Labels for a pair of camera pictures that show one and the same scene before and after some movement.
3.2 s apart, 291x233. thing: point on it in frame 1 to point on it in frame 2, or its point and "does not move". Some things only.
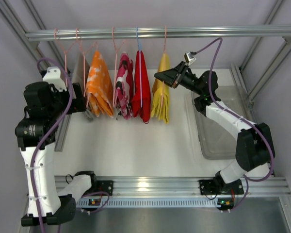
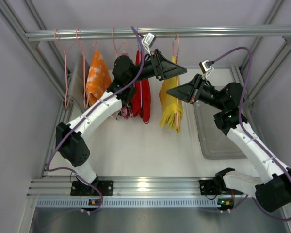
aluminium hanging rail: [169, 33] does not move
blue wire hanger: [140, 66] does not move
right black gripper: [180, 75] to [197, 88]
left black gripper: [78, 97] to [156, 64]
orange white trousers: [98, 88] does not move
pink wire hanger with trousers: [165, 65] to [174, 54]
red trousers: [145, 109] does not move
